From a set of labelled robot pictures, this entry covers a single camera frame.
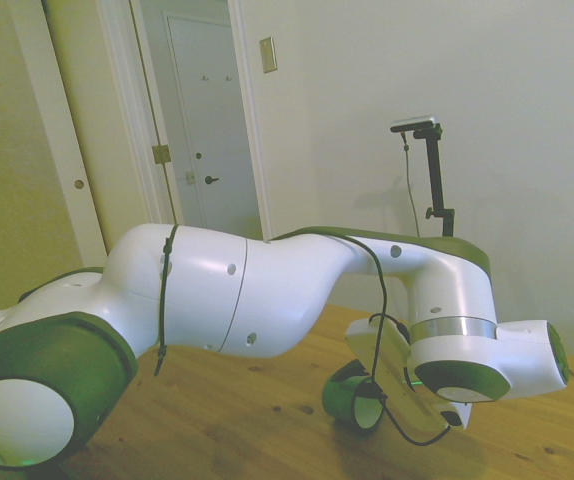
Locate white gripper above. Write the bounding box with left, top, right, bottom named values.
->
left=344, top=318, right=451, bottom=434

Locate teal enamel mug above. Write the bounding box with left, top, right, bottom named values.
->
left=321, top=360, right=387, bottom=432

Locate white panel door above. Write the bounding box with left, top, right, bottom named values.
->
left=165, top=13, right=264, bottom=240

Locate white closet door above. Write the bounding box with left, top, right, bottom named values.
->
left=9, top=0, right=118, bottom=269

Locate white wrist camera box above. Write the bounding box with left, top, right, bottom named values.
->
left=434, top=399, right=474, bottom=432

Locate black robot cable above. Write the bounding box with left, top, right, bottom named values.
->
left=311, top=227, right=453, bottom=446

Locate black cable strap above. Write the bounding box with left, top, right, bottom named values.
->
left=153, top=224, right=179, bottom=378

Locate grey exterior camera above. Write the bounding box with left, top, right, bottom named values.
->
left=389, top=114, right=439, bottom=134

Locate beige wall switch plate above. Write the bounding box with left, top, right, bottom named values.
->
left=258, top=36, right=278, bottom=75

